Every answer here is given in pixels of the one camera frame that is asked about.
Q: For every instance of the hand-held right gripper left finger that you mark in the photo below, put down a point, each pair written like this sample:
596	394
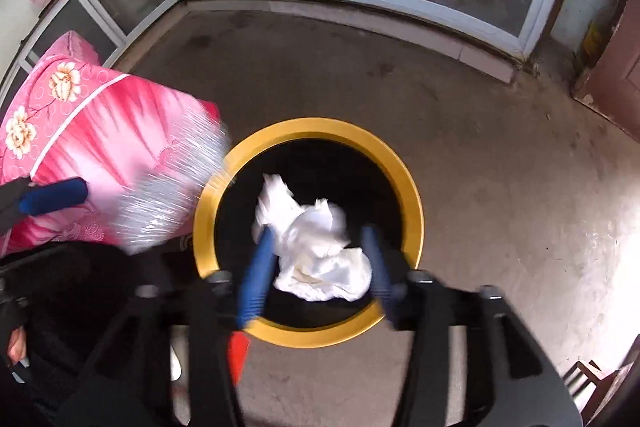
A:
257	274

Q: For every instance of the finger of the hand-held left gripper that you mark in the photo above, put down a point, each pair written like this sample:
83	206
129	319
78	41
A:
52	199

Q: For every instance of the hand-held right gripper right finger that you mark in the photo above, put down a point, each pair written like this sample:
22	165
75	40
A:
378	267

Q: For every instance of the black bin with gold rim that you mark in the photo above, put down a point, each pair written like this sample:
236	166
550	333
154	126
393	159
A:
410	227

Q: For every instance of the white tissue paper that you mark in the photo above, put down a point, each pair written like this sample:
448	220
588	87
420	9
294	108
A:
320	252

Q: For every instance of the person's left hand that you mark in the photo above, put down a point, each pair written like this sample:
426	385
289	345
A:
16	344

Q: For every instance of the pink floral quilt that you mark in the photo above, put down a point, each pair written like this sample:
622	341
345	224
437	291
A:
90	132

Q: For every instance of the wooden stool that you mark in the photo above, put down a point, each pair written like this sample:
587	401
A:
592	382

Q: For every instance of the yellow bottle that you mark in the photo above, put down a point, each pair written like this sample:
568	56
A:
592	39

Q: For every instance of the brown wooden door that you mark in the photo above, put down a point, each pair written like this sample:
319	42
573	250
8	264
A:
612	57

